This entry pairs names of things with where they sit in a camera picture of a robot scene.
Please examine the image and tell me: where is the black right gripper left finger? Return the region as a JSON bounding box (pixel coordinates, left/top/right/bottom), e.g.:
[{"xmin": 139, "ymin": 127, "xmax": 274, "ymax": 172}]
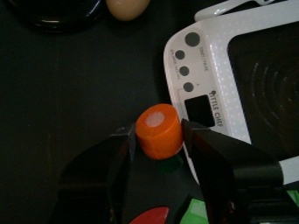
[{"xmin": 50, "ymin": 123, "xmax": 138, "ymax": 224}]

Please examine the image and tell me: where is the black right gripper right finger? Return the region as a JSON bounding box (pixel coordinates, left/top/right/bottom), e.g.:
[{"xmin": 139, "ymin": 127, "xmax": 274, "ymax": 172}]
[{"xmin": 181, "ymin": 118, "xmax": 286, "ymax": 224}]

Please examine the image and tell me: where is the orange toy carrot top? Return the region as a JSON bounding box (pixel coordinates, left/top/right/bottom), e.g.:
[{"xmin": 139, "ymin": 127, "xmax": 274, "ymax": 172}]
[{"xmin": 135, "ymin": 103, "xmax": 185, "ymax": 161}]

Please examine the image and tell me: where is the green toy food piece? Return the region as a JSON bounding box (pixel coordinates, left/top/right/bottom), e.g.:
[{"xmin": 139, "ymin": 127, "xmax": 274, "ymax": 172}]
[{"xmin": 179, "ymin": 189, "xmax": 299, "ymax": 224}]

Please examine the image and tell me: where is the red toy food piece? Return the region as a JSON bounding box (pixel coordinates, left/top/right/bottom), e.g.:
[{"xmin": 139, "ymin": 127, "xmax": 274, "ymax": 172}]
[{"xmin": 128, "ymin": 206, "xmax": 171, "ymax": 224}]

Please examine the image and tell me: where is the white toy induction cooktop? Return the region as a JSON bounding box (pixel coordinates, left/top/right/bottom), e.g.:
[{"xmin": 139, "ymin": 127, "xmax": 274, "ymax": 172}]
[{"xmin": 163, "ymin": 0, "xmax": 299, "ymax": 186}]

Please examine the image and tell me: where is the black glossy bowl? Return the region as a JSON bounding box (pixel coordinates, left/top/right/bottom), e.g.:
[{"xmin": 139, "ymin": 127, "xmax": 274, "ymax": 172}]
[{"xmin": 11, "ymin": 0, "xmax": 107, "ymax": 33}]

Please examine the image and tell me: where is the beige toy egg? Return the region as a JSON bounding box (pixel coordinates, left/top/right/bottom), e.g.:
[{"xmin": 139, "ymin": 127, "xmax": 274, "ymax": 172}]
[{"xmin": 106, "ymin": 0, "xmax": 153, "ymax": 22}]

